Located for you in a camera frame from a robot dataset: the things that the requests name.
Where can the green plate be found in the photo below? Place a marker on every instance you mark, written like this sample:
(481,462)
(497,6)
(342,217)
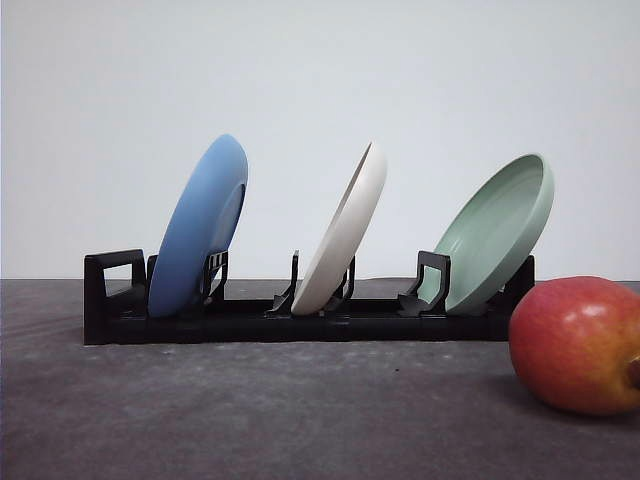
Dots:
(498,228)

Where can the white plate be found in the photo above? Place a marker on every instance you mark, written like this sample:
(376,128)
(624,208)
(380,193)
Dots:
(342,236)

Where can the blue plate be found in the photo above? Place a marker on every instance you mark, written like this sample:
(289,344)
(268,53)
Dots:
(201,223)

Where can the black plate rack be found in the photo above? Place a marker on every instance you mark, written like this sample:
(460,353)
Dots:
(117,290)

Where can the red yellow pomegranate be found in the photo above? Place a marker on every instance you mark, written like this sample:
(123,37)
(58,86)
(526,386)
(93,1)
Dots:
(575,342)

